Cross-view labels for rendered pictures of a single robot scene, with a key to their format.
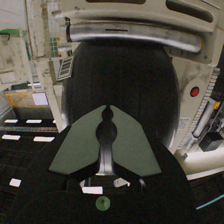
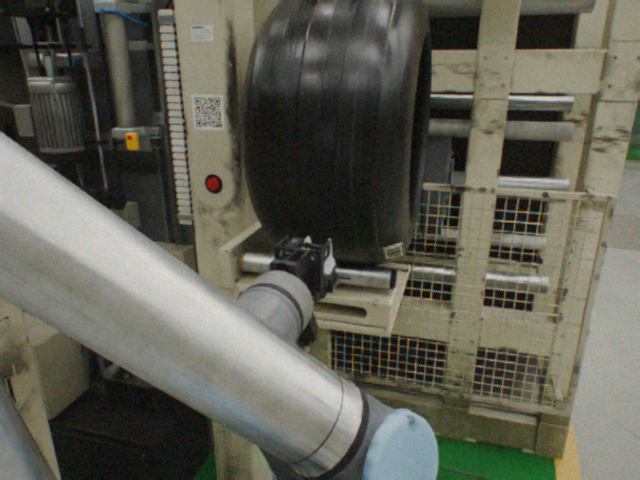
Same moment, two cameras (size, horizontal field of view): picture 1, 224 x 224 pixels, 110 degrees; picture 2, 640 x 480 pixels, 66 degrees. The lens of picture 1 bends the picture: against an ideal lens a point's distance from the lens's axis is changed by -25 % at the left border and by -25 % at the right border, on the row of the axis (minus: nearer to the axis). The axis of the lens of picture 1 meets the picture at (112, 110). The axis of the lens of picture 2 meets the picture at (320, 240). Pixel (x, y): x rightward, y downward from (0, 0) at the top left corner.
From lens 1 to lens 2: 78 cm
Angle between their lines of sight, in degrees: 54
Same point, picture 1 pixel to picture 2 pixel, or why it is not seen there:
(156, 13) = not seen: hidden behind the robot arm
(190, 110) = (205, 147)
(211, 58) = (230, 257)
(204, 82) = (202, 200)
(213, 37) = (233, 277)
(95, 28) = (360, 281)
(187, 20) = not seen: hidden behind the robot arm
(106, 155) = (332, 173)
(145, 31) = not seen: hidden behind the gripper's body
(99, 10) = (353, 299)
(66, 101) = (388, 227)
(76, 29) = (381, 284)
